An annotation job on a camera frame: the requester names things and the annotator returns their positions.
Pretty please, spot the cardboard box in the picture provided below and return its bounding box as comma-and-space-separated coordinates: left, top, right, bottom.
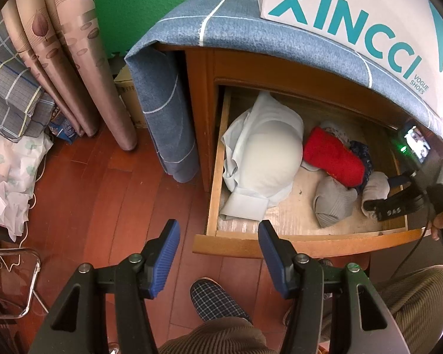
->
113, 64, 148, 130

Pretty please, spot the pale blue white garment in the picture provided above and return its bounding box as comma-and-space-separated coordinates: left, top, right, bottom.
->
221, 92, 305, 222

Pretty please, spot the grey plaid cloth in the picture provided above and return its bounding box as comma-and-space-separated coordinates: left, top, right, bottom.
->
0, 15, 56, 142

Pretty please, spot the person's right leg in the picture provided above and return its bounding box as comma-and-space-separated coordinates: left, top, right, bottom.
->
317, 265, 443, 354

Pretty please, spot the wooden drawer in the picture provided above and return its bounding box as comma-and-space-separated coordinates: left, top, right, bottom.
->
193, 85, 427, 259

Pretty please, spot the white shoe box teal print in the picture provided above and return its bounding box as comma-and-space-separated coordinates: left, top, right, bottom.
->
255, 0, 443, 117

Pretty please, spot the white green-print plastic bag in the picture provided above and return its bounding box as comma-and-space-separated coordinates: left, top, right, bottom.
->
0, 125, 54, 244

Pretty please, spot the pale grey sock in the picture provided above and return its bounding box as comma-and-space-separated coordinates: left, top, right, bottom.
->
362, 171, 391, 219

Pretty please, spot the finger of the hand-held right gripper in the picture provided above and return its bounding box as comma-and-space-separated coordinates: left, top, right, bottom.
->
387, 173, 418, 189
362, 192, 427, 222

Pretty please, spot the grey ribbed sock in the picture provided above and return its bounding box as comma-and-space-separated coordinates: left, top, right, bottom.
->
313, 176, 359, 228

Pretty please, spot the person's leg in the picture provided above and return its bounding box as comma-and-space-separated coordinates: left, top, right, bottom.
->
159, 316, 278, 354
317, 265, 443, 354

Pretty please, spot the white floral underwear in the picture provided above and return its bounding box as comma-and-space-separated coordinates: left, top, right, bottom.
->
320, 120, 352, 145

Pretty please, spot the beige padded bra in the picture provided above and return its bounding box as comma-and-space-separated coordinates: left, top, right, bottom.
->
240, 118, 304, 207

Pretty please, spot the beige leaf-print curtain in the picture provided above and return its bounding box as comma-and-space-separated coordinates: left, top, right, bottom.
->
0, 0, 138, 152

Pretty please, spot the person's left leg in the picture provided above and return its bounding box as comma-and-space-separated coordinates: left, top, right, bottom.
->
159, 316, 278, 354

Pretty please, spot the person's left plaid slipper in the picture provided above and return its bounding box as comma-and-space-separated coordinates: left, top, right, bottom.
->
190, 278, 252, 325

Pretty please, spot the navy patterned underwear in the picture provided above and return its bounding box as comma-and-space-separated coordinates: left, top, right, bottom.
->
349, 140, 374, 189

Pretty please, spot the wooden nightstand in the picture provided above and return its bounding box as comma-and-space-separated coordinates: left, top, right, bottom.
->
157, 42, 410, 284

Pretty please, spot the red knitted underwear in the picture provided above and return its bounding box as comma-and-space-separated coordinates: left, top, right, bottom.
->
303, 127, 367, 188

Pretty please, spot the blue checked cloth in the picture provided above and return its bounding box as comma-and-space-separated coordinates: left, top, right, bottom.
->
125, 0, 443, 183

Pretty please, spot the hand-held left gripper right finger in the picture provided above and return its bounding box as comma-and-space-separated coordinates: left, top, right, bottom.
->
258, 220, 410, 354

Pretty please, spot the blue snack packet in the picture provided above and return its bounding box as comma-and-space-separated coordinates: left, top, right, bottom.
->
48, 103, 80, 144

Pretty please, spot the black cable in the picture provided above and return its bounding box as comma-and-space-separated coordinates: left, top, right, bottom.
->
394, 224, 433, 279

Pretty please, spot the white cable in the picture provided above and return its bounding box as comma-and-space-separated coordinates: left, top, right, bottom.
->
0, 155, 50, 314

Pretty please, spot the metal chair frame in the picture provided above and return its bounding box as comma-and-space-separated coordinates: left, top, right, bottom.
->
0, 247, 43, 319

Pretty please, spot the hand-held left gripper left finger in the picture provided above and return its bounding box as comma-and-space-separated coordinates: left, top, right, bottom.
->
40, 219, 181, 354

